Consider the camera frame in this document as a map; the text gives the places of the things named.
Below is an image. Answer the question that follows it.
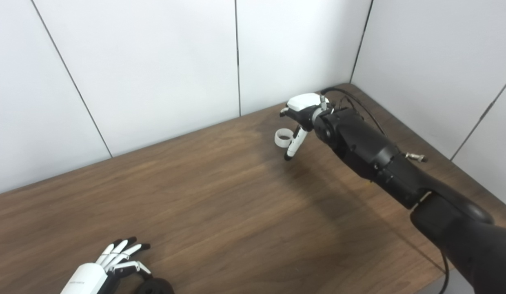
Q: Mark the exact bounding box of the round black part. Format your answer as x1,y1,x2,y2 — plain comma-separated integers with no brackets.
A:
135,278,175,294

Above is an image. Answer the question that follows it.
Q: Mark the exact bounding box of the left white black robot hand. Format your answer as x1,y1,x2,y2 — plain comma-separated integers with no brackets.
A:
60,236,152,294

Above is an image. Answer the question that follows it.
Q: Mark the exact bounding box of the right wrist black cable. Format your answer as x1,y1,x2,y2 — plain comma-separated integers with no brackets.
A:
320,87,450,294

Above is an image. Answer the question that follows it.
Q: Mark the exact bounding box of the white ring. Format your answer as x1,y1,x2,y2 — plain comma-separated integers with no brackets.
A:
274,128,294,148

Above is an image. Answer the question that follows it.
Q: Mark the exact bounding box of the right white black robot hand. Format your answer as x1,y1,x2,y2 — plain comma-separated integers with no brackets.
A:
279,93,330,161

